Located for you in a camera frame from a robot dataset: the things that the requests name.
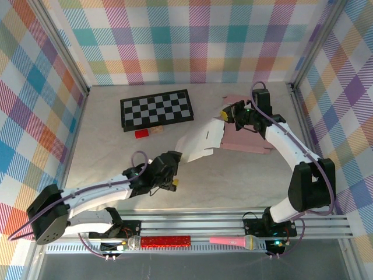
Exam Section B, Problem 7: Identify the pink paper box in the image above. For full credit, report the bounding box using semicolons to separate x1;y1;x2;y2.
220;93;275;155

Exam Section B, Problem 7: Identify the white paper box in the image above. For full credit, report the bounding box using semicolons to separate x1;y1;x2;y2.
174;118;226;163

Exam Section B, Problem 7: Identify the red glitter toy microphone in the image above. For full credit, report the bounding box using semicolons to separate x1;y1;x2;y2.
127;234;192;251

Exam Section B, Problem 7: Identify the black and grey chessboard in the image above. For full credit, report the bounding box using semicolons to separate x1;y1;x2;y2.
119;89;195;134

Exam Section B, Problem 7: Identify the black controller board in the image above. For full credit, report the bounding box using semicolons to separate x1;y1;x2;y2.
100;240;128;253
265;239;286;254

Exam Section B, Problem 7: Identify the pink toy microphone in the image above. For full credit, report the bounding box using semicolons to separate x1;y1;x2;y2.
209;234;260;251

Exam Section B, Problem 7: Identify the aluminium mounting rail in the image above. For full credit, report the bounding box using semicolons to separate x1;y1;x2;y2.
31;207;355;243

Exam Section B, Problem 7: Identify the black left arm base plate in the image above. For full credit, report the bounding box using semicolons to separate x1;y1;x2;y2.
88;219;142;240

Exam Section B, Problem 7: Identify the aluminium side rail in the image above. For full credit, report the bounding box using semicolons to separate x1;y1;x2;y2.
51;87;91;218
287;83;337;217

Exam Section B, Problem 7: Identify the white slotted cable duct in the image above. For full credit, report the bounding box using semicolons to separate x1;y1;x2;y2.
45;241;269;255

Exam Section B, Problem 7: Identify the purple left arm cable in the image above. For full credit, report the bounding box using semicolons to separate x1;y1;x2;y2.
8;150;149;261

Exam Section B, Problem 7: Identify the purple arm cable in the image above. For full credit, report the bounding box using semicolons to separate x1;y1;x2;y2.
251;82;336;260
8;150;149;261

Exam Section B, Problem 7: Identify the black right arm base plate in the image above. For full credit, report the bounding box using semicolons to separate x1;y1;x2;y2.
243;217;298;237

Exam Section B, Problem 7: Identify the aluminium frame post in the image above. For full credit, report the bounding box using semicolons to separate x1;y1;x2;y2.
29;0;91;96
288;0;350;91

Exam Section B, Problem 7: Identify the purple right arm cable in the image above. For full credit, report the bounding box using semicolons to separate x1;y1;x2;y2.
251;82;336;260

